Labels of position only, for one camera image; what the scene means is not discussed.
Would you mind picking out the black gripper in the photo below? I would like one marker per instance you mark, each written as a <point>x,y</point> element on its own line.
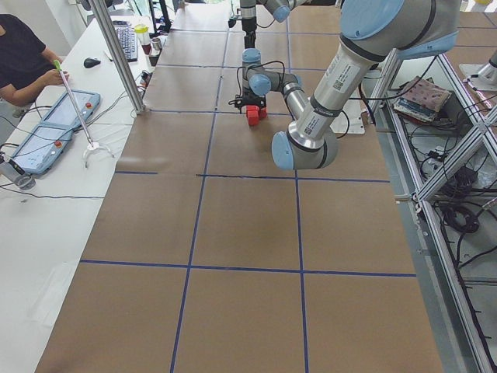
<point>257,99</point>
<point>248,24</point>

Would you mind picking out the red block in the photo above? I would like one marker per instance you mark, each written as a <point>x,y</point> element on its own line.
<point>250,109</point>
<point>262,113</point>
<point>252,117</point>

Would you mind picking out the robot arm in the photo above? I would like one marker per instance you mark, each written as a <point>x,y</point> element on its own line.
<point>369,31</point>
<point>247,14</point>

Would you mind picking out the second robot base beyond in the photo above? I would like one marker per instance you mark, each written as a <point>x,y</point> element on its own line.
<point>481,77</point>

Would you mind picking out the metal cup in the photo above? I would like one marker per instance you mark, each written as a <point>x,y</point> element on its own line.
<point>156,44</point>

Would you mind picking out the yellow lid bottle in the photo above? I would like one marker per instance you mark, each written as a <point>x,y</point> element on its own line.
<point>141,30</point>

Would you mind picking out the black keyboard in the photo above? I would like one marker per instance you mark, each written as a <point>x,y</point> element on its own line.
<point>128,42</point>

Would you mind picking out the black computer mouse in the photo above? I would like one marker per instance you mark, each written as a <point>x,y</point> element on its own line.
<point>91,62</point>

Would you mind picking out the pink reacher grabber tool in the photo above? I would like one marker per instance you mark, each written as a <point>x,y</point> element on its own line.
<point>93,145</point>

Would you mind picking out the stack of patterned cloths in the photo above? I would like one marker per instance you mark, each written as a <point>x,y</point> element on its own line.
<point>423,100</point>

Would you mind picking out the teach pendant far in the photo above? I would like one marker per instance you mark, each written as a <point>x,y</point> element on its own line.
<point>63,114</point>

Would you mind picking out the teach pendant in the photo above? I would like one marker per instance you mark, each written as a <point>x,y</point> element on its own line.
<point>63,114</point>
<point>40,150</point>

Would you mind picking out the teach pendant near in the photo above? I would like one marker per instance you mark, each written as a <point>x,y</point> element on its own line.
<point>40,150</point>

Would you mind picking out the seated person black shirt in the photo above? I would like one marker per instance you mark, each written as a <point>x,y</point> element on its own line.
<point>27,64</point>

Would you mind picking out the white pedestal mount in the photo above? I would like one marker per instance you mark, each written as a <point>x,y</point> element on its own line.
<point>350,121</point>

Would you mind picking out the aluminium frame post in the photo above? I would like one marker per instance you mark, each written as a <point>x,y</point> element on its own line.
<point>100,11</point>

